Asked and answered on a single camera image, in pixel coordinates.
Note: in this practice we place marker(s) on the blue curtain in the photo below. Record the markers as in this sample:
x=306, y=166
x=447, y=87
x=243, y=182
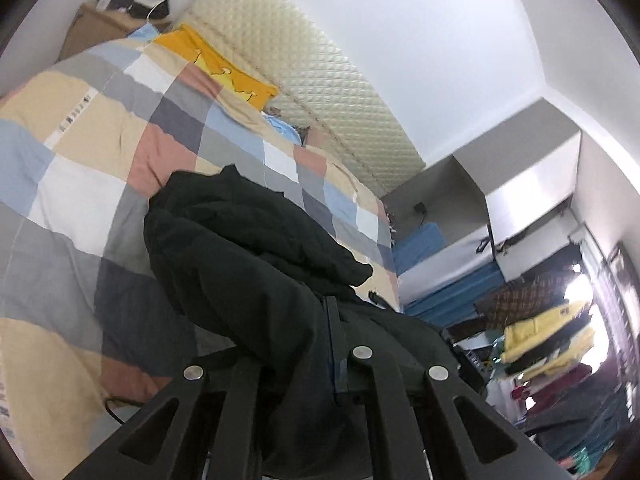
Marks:
x=450, y=300

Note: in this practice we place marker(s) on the yellow hanging garments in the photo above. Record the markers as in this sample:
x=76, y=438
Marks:
x=545, y=327

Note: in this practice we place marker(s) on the wooden nightstand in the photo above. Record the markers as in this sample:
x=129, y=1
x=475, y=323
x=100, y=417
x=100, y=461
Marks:
x=90, y=25

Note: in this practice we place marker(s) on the grey white wardrobe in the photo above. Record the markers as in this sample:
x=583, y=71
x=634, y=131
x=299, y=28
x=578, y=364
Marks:
x=525, y=160

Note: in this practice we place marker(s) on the blue towel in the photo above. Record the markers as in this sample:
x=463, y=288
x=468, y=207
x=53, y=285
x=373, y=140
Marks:
x=417, y=247

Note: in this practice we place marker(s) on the white tablet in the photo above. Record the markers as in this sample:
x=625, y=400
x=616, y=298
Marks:
x=147, y=1

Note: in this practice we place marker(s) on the dark patterned garment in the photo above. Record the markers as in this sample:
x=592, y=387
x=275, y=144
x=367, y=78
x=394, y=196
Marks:
x=530, y=295

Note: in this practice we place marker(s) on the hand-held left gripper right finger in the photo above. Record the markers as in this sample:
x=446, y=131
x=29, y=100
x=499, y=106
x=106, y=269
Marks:
x=341, y=375

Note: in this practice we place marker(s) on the dark teal hanging garments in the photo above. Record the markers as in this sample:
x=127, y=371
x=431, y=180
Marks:
x=590, y=425

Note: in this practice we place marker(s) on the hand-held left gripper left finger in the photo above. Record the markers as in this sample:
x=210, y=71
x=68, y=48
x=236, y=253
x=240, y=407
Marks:
x=240, y=390

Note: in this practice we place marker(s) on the light blue cloth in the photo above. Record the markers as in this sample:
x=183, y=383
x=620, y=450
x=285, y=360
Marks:
x=285, y=127

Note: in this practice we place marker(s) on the black wall plug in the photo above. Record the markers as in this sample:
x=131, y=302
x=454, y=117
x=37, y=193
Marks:
x=420, y=208

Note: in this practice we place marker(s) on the cream quilted headboard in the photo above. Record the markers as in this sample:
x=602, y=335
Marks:
x=310, y=85

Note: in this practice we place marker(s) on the black puffer jacket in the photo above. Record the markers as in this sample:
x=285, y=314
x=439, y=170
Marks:
x=250, y=270

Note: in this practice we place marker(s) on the red hanging garment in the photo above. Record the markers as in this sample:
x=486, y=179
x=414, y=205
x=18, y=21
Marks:
x=555, y=387

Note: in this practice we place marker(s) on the black white patterned cloth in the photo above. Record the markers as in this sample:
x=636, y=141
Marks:
x=391, y=223

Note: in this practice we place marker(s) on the yellow crown pillow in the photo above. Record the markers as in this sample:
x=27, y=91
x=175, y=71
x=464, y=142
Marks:
x=200, y=50

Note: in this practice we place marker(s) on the checked patchwork quilt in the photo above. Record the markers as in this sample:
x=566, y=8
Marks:
x=75, y=200

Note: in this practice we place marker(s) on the light blue pillow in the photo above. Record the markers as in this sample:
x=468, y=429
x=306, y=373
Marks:
x=141, y=33

